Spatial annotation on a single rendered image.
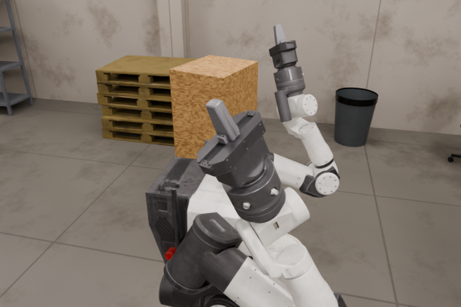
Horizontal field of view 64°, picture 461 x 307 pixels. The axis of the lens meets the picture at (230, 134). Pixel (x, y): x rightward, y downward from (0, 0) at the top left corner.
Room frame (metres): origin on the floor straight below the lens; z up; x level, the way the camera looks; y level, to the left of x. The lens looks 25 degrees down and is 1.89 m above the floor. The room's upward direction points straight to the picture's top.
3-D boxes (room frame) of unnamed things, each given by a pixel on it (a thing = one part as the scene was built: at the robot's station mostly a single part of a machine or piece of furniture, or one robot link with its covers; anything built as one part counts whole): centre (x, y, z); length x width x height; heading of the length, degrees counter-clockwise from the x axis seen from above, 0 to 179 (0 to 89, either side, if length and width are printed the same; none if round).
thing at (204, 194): (0.86, 0.05, 1.23); 0.34 x 0.30 x 0.36; 167
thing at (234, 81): (2.55, 0.10, 0.63); 0.50 x 0.42 x 1.25; 151
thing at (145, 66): (4.25, 0.86, 0.42); 1.18 x 0.81 x 0.84; 77
